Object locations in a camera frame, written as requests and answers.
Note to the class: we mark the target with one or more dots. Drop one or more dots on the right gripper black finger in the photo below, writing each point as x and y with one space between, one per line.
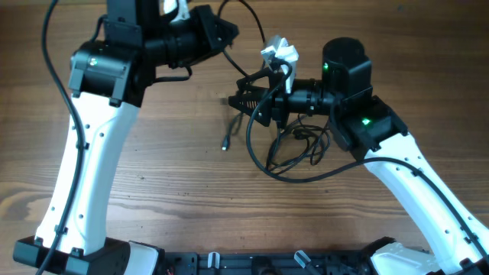
247 83
247 102

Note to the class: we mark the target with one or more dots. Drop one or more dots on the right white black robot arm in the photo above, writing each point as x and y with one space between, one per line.
366 127

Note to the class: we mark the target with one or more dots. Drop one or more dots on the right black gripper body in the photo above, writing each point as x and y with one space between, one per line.
282 106

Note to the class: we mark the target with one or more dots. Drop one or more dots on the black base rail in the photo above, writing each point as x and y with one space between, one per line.
214 263

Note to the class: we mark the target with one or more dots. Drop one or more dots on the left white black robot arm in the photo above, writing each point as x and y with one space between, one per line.
108 77

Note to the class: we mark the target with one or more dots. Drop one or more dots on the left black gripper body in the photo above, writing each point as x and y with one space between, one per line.
195 40

